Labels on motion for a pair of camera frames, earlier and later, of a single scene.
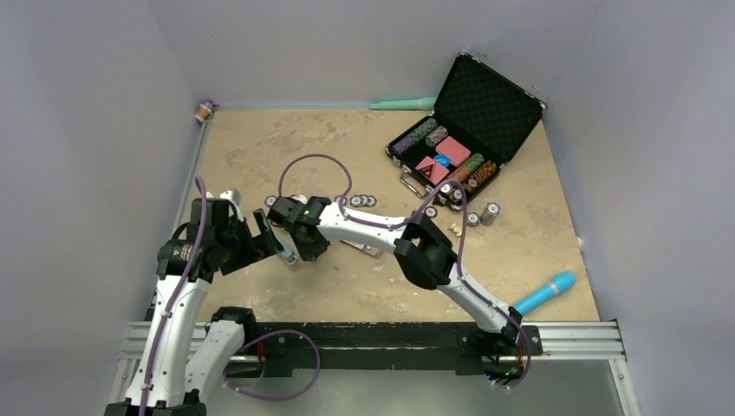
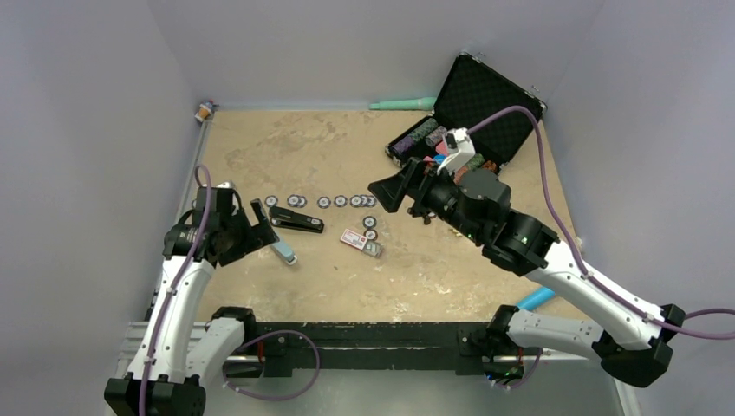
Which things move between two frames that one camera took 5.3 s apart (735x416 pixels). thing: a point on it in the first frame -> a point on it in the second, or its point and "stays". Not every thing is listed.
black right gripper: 308,254 -> 415,178
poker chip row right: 362,200 stays
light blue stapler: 289,256 stays
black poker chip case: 481,116 stays
